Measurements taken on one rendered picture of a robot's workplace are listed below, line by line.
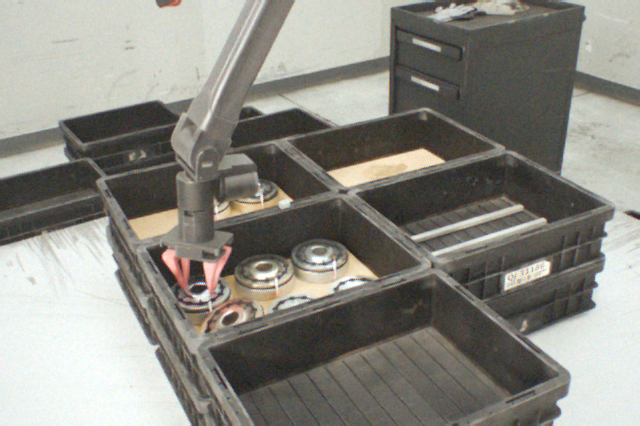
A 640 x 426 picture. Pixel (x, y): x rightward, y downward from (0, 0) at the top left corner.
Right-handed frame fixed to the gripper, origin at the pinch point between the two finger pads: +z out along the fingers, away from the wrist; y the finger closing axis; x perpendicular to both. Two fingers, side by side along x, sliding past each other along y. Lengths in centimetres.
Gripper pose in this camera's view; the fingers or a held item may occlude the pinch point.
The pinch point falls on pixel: (198, 286)
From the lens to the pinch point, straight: 123.9
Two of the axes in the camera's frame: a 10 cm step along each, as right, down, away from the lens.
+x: -2.8, 3.6, -8.9
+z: -0.4, 9.2, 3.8
